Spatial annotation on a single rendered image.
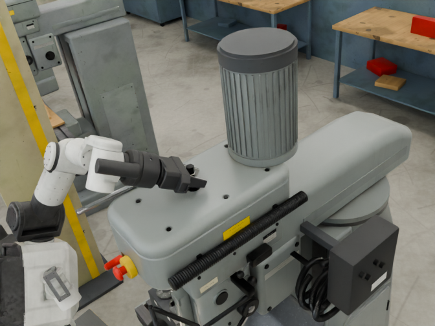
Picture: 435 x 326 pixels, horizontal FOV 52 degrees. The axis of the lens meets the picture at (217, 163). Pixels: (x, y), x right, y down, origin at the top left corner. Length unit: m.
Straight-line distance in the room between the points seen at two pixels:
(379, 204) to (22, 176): 2.10
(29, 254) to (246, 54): 0.87
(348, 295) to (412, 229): 2.60
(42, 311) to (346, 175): 1.03
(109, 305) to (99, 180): 2.48
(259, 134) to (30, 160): 1.98
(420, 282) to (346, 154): 2.11
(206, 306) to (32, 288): 0.52
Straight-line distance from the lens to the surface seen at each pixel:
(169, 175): 1.08
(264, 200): 1.19
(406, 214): 3.97
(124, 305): 3.43
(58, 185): 1.37
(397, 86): 5.26
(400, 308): 3.32
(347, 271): 1.22
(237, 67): 1.08
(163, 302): 1.91
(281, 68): 1.10
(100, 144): 1.04
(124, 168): 1.01
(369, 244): 1.25
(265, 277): 1.41
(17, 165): 2.92
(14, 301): 1.48
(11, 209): 1.48
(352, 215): 1.57
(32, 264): 1.48
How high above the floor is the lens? 2.62
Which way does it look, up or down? 35 degrees down
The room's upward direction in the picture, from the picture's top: 8 degrees counter-clockwise
